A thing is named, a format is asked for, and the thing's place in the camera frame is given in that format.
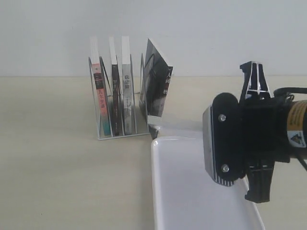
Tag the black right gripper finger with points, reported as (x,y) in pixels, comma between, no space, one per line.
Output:
(259,184)

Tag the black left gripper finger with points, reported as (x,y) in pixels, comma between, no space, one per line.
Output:
(255,85)

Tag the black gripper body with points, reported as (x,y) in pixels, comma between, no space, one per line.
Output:
(263,135)

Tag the blue moon cover book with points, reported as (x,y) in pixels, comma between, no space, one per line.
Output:
(185,128)

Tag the black grey cover book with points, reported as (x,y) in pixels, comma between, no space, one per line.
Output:
(157,73)

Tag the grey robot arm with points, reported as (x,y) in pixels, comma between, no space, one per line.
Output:
(296,124)

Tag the grey white book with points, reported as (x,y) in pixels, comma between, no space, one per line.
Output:
(127,85)

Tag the dark brown thin book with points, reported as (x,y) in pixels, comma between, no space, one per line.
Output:
(115,87)

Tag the pink and teal book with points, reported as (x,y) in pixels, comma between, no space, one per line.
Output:
(100,85)

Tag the white rectangular tray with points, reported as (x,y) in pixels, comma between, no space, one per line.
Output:
(186,198)

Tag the white wire book rack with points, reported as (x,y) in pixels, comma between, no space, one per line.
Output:
(140,124)

